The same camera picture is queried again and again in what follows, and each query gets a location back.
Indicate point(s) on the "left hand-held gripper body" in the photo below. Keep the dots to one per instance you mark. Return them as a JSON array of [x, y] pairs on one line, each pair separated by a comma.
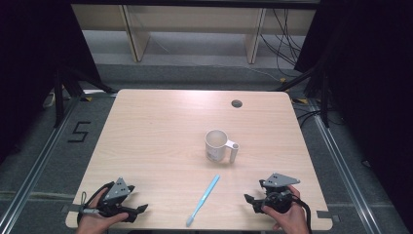
[[117, 190]]

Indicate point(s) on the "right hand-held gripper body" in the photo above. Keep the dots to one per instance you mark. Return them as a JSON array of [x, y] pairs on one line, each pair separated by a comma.
[[277, 195]]

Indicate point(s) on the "person's right hand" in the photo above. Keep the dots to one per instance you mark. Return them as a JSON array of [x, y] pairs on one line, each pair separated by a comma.
[[290, 219]]

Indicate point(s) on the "person's left hand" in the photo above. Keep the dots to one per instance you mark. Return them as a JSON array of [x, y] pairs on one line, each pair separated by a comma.
[[97, 222]]

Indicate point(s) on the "grey tape strip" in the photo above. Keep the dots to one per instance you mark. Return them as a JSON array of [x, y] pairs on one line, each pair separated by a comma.
[[70, 208], [324, 214]]

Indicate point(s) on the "light blue toothbrush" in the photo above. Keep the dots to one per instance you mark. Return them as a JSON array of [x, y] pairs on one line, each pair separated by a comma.
[[204, 198]]

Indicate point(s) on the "white cup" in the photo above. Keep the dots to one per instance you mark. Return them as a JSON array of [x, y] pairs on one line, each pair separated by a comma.
[[216, 146]]

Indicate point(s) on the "black metal stand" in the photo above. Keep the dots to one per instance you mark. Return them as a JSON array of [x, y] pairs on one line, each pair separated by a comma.
[[59, 97], [324, 97]]

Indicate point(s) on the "dark curtain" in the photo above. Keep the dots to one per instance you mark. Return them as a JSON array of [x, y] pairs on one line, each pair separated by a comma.
[[32, 48], [373, 65]]

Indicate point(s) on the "beige wooden shelf unit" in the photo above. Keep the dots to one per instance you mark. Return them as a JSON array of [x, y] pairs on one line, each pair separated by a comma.
[[195, 18]]

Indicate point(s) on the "aluminium floor rail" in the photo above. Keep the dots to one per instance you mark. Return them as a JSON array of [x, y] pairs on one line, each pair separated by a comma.
[[344, 169], [35, 169]]

